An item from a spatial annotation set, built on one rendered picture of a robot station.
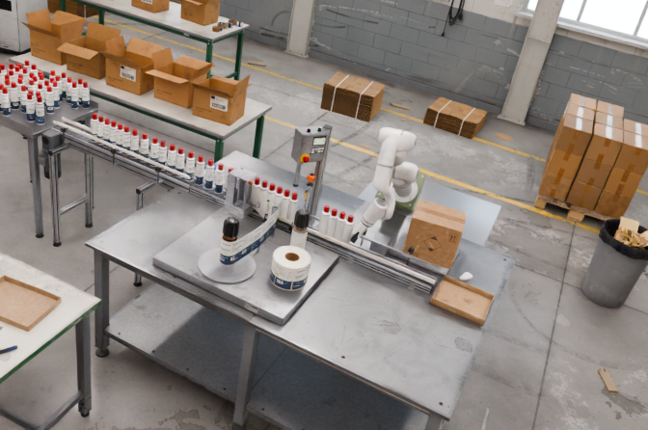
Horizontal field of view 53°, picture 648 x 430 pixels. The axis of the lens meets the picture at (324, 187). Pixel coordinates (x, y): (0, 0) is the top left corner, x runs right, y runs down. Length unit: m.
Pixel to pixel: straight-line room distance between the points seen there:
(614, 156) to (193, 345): 4.32
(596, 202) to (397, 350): 3.99
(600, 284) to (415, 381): 2.78
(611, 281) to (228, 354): 3.11
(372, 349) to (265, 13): 7.22
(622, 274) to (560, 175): 1.52
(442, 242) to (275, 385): 1.26
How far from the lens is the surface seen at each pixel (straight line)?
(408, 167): 4.06
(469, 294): 3.82
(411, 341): 3.39
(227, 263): 3.48
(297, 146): 3.73
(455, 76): 8.99
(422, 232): 3.84
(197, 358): 3.96
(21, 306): 3.45
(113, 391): 4.09
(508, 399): 4.55
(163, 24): 7.63
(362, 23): 9.23
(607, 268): 5.59
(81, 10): 10.14
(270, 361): 3.98
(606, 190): 6.79
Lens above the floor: 3.02
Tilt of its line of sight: 29 degrees down
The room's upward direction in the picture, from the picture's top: 11 degrees clockwise
